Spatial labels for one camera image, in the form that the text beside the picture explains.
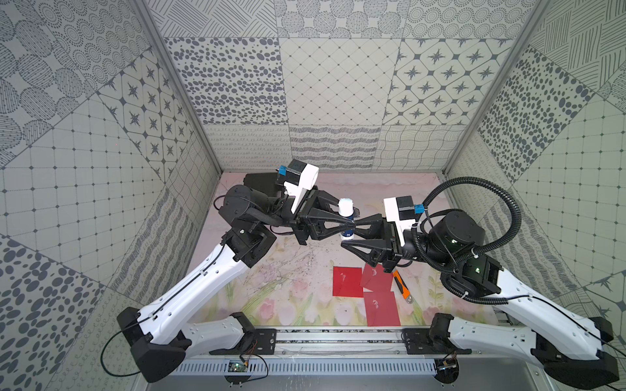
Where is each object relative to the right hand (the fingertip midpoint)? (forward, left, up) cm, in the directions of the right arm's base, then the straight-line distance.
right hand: (342, 233), depth 47 cm
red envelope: (+9, -15, -47) cm, 50 cm away
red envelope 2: (-1, -16, -47) cm, 50 cm away
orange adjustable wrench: (+4, -25, -45) cm, 52 cm away
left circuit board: (-18, +30, -46) cm, 58 cm away
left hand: (-5, -2, +8) cm, 9 cm away
